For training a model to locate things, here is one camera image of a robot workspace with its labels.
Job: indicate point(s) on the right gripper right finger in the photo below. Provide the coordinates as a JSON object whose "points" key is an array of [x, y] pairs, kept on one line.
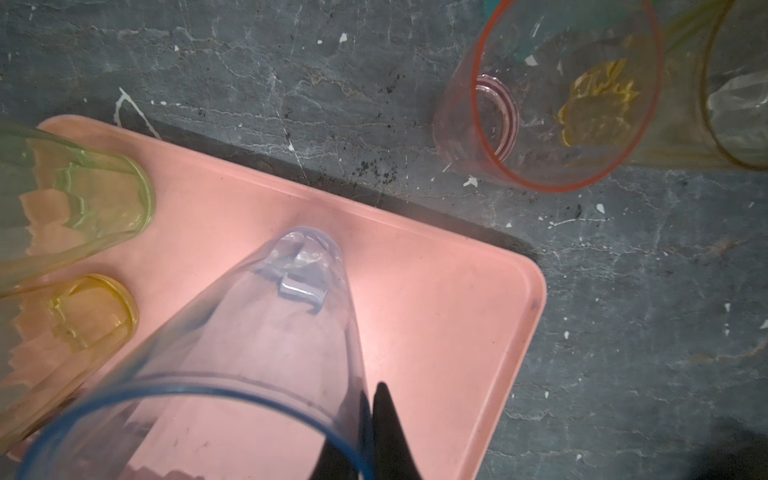
{"points": [[393, 458]]}

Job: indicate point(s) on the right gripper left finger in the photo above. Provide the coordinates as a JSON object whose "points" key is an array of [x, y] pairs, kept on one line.
{"points": [[358, 463]]}

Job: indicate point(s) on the tall blue glass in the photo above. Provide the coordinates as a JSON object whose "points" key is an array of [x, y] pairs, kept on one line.
{"points": [[246, 381]]}

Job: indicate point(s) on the pink tray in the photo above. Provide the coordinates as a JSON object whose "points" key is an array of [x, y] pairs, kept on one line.
{"points": [[444, 320]]}

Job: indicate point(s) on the tall yellow glass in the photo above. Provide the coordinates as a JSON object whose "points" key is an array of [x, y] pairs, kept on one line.
{"points": [[54, 337]]}

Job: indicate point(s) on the tall green glass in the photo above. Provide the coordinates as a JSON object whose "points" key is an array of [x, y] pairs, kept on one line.
{"points": [[62, 202]]}

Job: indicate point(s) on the pink glass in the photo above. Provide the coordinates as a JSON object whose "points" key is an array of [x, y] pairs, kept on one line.
{"points": [[553, 95]]}

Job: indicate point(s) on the short yellow glass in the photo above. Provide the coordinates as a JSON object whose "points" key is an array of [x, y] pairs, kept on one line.
{"points": [[711, 111]]}

